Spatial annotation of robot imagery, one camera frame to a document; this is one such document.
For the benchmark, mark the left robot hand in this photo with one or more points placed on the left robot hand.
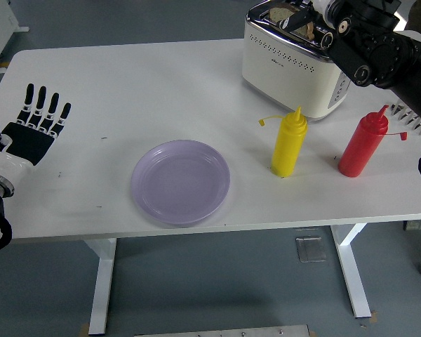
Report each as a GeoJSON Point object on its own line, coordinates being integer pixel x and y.
{"type": "Point", "coordinates": [28, 144]}

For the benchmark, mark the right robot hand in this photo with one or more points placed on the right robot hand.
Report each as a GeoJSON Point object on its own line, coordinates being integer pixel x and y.
{"type": "Point", "coordinates": [294, 17]}

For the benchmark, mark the brown bread slice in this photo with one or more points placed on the brown bread slice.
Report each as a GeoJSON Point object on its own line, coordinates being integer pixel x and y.
{"type": "Point", "coordinates": [279, 13]}

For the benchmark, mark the cream and silver toaster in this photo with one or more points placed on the cream and silver toaster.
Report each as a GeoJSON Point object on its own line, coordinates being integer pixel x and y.
{"type": "Point", "coordinates": [284, 77]}

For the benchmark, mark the purple round plate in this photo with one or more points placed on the purple round plate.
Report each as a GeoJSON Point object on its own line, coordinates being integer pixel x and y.
{"type": "Point", "coordinates": [180, 182]}

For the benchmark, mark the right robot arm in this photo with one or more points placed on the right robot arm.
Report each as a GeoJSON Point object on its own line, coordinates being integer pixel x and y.
{"type": "Point", "coordinates": [382, 56]}

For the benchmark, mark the metal floor cover plate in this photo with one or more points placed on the metal floor cover plate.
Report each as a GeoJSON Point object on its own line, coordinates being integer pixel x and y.
{"type": "Point", "coordinates": [311, 249]}

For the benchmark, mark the white equipment cabinet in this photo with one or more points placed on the white equipment cabinet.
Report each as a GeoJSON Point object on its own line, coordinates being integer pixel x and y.
{"type": "Point", "coordinates": [0, 28]}

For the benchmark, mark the yellow squeeze bottle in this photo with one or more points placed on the yellow squeeze bottle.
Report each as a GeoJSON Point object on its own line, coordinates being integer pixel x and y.
{"type": "Point", "coordinates": [287, 147]}

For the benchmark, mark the red squeeze bottle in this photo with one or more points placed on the red squeeze bottle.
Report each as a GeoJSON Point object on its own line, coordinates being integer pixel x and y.
{"type": "Point", "coordinates": [361, 147]}

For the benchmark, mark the silver metal bread rack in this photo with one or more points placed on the silver metal bread rack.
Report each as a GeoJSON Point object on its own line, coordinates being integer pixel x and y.
{"type": "Point", "coordinates": [405, 116]}

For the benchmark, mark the white table leg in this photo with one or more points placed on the white table leg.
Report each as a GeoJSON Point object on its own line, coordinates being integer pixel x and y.
{"type": "Point", "coordinates": [103, 281]}
{"type": "Point", "coordinates": [352, 274]}

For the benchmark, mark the brown floor tape piece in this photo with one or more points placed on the brown floor tape piece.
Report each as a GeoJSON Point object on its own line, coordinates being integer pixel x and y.
{"type": "Point", "coordinates": [85, 329]}
{"type": "Point", "coordinates": [374, 316]}

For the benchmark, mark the table control panel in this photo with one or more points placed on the table control panel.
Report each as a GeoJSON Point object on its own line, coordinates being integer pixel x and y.
{"type": "Point", "coordinates": [419, 225]}

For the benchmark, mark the grey metal base plate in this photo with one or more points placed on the grey metal base plate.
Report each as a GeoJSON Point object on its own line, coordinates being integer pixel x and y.
{"type": "Point", "coordinates": [221, 331]}

